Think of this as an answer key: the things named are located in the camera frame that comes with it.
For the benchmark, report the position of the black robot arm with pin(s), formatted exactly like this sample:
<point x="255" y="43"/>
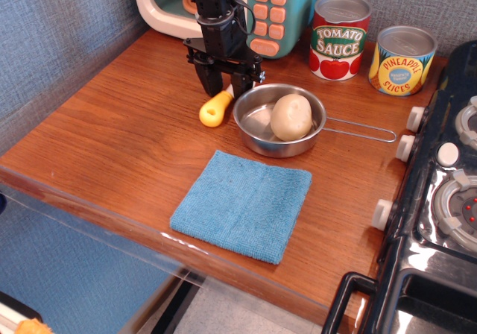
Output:
<point x="218" y="8"/>

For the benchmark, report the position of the blue folded cloth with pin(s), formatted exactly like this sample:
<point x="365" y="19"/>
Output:
<point x="243" y="206"/>

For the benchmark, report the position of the orange plate inside microwave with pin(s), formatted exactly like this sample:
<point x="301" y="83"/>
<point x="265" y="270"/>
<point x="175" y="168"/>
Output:
<point x="189" y="6"/>

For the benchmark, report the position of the small steel pan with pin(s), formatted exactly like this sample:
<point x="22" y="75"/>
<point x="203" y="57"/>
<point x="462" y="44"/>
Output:
<point x="252" y="113"/>

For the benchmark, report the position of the toy microwave oven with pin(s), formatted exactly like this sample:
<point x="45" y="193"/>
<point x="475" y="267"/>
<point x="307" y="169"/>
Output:
<point x="279" y="23"/>

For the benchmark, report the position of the pineapple slices can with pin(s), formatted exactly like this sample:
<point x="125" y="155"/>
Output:
<point x="401" y="60"/>

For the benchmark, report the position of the tomato sauce can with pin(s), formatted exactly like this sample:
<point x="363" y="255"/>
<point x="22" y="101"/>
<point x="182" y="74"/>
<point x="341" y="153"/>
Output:
<point x="339" y="32"/>

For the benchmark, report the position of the yellow handled toy knife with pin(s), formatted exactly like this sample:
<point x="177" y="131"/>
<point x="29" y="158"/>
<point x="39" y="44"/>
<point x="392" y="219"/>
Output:
<point x="212" y="113"/>

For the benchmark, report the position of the beige toy potato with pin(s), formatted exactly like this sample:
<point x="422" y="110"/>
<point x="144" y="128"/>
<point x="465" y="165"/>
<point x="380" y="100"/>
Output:
<point x="291" y="117"/>

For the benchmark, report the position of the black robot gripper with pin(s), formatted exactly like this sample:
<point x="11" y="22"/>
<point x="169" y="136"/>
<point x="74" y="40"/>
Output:
<point x="223" y="48"/>

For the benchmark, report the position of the orange object at corner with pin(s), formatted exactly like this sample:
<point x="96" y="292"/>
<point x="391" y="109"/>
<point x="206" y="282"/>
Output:
<point x="32" y="326"/>

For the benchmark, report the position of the black toy stove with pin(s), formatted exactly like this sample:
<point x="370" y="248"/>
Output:
<point x="426" y="282"/>

